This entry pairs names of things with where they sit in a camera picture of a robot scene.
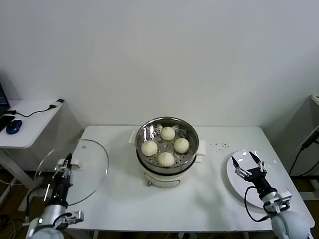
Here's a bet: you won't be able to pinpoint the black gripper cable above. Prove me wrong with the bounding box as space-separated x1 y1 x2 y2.
243 186 272 223
24 183 50 224

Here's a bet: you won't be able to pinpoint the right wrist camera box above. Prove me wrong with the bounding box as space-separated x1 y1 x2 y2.
263 190 293 214

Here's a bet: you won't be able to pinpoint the large white plate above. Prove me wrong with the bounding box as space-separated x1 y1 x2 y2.
226 150 293 210

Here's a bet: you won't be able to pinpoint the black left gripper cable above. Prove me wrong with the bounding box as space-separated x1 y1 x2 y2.
24 183 50 224

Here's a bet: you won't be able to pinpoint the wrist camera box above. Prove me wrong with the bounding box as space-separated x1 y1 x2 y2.
263 190 293 214
53 210 84 230

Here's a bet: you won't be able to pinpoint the white side desk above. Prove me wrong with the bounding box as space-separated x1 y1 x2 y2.
0 99 65 212

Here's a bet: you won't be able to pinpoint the black power cable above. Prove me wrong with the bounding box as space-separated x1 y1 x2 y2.
289 124 319 176

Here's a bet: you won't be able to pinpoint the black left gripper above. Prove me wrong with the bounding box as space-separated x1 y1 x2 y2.
51 152 73 203

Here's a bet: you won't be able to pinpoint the round glass pot lid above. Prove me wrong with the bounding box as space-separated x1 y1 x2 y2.
34 138 110 207

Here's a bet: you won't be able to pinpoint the blue computer mouse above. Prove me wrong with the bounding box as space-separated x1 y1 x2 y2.
5 119 22 135

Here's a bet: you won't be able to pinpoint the white steamed baozi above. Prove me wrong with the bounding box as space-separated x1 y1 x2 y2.
157 151 175 168
160 126 176 141
141 140 159 157
173 137 190 154

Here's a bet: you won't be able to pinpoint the dark floor cables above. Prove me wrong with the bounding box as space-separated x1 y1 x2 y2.
0 213 30 239

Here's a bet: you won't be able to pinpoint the black desk cable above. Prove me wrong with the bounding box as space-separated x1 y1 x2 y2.
9 105 57 118

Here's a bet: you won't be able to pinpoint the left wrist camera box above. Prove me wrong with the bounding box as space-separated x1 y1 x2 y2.
53 210 84 230

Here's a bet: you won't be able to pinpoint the stainless steel steamer basket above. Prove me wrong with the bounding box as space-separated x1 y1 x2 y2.
128 116 207 174

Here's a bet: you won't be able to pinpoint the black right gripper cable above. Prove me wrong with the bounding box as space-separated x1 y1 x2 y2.
243 186 272 223

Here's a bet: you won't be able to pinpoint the white electric cooker base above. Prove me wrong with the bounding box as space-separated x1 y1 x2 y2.
138 152 202 189

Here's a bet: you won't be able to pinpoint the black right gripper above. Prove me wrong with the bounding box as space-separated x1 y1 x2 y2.
231 151 277 199

